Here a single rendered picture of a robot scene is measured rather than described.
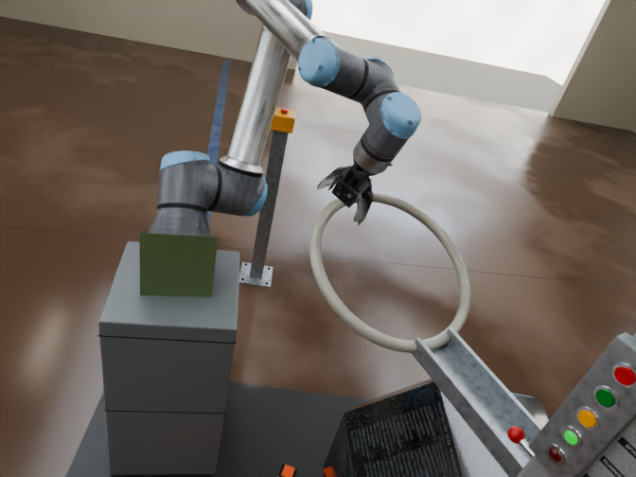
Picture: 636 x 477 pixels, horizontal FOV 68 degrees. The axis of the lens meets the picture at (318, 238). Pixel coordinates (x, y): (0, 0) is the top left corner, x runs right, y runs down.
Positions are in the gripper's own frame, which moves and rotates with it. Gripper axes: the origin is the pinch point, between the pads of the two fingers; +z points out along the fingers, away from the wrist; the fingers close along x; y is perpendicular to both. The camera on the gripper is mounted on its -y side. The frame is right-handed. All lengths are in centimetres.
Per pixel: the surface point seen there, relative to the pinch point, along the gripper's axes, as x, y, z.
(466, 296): 42.5, -8.1, 2.2
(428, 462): 65, 23, 29
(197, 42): -359, -384, 331
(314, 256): 4.9, 16.8, 2.3
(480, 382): 55, 14, 0
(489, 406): 59, 19, -2
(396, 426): 56, 16, 39
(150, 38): -406, -343, 347
